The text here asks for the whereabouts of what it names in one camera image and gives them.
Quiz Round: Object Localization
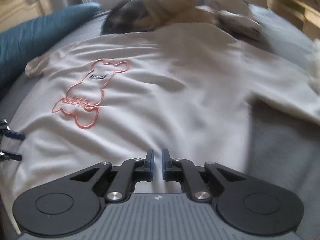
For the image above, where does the teal quilted duvet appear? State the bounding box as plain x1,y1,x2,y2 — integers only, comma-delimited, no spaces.
1,3,100,88

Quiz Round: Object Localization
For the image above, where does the carved cream headboard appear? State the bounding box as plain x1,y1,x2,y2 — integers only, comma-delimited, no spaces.
1,0,52,33

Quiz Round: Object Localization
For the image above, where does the white bear print shirt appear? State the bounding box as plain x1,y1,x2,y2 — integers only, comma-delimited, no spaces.
0,22,320,233

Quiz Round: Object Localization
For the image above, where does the wooden bedside shelf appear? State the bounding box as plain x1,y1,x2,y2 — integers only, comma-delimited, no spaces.
266,0,319,40

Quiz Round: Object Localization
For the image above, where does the white crumpled garment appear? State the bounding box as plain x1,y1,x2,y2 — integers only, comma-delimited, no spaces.
307,39,320,95

